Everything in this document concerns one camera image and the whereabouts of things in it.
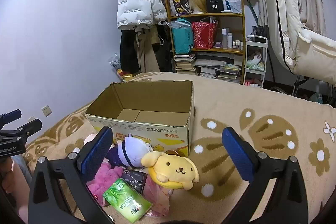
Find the row of small cosmetic jars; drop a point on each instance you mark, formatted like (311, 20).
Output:
(238, 44)

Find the stack of books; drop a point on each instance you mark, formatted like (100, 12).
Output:
(185, 65)

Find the wooden shelf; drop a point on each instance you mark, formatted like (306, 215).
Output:
(218, 14)

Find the teal bag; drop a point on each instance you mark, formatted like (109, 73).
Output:
(182, 37)

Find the pink plastic bag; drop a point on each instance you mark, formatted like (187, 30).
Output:
(157, 197)

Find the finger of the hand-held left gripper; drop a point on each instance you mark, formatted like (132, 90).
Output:
(11, 115)
(30, 126)

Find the red bag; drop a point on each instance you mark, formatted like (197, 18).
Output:
(204, 35)

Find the short white bottle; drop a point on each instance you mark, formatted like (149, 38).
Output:
(230, 40)

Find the pink plush bear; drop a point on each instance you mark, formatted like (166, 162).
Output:
(105, 179)

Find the black hanging coat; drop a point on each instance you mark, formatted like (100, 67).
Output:
(128, 50)

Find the beige flower blanket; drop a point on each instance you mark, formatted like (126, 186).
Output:
(236, 113)

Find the beige hanging garment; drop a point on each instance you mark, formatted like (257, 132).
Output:
(147, 53)

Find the grey blue cloth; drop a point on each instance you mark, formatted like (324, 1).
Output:
(19, 162)

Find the yellow dog plush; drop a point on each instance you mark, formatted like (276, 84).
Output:
(170, 166)

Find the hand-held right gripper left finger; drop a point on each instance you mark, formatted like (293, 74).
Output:
(97, 153)

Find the black box with gold print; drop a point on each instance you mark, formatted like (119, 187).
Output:
(134, 179)

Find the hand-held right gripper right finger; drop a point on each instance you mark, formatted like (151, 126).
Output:
(236, 155)

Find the cardboard box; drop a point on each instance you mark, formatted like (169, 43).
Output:
(147, 132)

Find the green tissue packet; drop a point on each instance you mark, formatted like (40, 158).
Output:
(126, 197)

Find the yellow red packets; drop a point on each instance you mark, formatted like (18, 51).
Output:
(126, 75)

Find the clear bag of clutter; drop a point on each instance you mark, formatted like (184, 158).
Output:
(115, 61)

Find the white wall socket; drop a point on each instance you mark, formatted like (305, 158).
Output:
(31, 119)
(46, 110)

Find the purple haired plush doll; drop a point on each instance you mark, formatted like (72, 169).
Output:
(131, 153)

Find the pile of books and papers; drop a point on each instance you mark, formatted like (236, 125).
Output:
(218, 69)

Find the tall white bottle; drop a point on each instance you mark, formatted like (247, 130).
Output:
(225, 39)

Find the white trolley cart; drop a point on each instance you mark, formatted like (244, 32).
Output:
(256, 61)

